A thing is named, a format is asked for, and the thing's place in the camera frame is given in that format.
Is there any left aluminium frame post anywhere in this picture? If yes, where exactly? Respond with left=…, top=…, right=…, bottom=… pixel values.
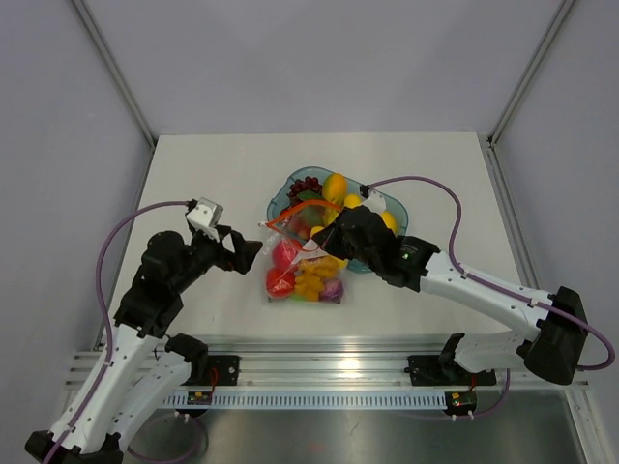
left=68, top=0, right=158, bottom=153

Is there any yellow ginger root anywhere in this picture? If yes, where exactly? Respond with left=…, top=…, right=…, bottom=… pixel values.
left=294, top=256, right=339, bottom=302

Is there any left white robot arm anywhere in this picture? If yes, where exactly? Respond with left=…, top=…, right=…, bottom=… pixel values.
left=25, top=225, right=263, bottom=463

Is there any teal plastic food tray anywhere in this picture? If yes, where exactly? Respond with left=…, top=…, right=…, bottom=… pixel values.
left=266, top=166, right=409, bottom=275

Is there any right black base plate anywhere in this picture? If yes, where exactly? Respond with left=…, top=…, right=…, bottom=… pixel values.
left=404, top=355, right=497, bottom=387

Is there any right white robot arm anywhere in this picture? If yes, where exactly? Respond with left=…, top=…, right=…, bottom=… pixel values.
left=313, top=207, right=587, bottom=386

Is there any small circuit board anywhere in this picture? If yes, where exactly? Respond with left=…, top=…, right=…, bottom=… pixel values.
left=187, top=391, right=213, bottom=406
left=446, top=390, right=478, bottom=413

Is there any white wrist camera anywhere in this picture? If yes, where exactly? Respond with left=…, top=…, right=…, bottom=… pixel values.
left=362, top=188, right=387, bottom=214
left=186, top=197, right=224, bottom=242

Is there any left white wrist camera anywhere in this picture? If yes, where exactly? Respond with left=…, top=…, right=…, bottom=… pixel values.
left=186, top=197, right=224, bottom=242

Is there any yellow green mango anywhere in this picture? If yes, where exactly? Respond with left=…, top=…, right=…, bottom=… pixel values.
left=322, top=172, right=347, bottom=205

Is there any orange red tomato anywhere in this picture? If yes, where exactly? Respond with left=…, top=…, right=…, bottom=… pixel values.
left=265, top=268, right=295, bottom=300

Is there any right aluminium frame post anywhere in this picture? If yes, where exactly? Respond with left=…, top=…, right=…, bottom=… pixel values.
left=487, top=0, right=579, bottom=149

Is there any yellow banana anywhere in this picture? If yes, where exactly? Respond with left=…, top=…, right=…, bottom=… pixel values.
left=342, top=193, right=363, bottom=209

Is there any yellow lemon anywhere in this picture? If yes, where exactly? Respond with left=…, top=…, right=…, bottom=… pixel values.
left=380, top=210, right=398, bottom=235

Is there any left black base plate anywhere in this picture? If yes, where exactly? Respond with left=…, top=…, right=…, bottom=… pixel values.
left=184, top=355, right=241, bottom=387

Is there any left small circuit board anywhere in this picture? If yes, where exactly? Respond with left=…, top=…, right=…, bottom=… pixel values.
left=187, top=391, right=213, bottom=406

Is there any aluminium frame post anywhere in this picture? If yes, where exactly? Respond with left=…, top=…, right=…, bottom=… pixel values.
left=68, top=0, right=158, bottom=153
left=487, top=0, right=579, bottom=149

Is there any red apple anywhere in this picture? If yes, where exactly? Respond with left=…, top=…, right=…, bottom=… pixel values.
left=271, top=239, right=299, bottom=271

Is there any clear orange zip top bag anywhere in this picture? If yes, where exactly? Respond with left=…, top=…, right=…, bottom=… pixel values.
left=261, top=199, right=347, bottom=305

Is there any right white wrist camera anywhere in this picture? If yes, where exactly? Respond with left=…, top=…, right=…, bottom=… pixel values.
left=362, top=188, right=387, bottom=214

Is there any purple onion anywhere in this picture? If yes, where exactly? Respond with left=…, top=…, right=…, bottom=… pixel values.
left=319, top=278, right=344, bottom=304

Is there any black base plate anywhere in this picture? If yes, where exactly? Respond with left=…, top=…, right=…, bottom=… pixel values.
left=404, top=355, right=497, bottom=387
left=184, top=355, right=241, bottom=387

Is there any white slotted cable duct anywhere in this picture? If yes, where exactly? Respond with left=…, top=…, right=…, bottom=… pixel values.
left=161, top=391, right=447, bottom=411

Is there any purple grape bunch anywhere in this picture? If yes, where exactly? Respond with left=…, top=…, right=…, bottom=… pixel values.
left=287, top=176, right=322, bottom=198

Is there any right small circuit board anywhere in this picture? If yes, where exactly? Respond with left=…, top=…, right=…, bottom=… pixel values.
left=446, top=390, right=478, bottom=413

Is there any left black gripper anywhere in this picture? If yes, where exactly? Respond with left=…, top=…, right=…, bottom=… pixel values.
left=171, top=224, right=262, bottom=294

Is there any aluminium mounting rail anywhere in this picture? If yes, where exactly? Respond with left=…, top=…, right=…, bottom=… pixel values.
left=62, top=334, right=591, bottom=393

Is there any green leaf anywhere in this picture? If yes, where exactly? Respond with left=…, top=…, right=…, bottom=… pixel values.
left=296, top=189, right=323, bottom=202

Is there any orange yellow pepper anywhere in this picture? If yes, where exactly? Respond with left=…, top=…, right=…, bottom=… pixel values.
left=287, top=213, right=324, bottom=242

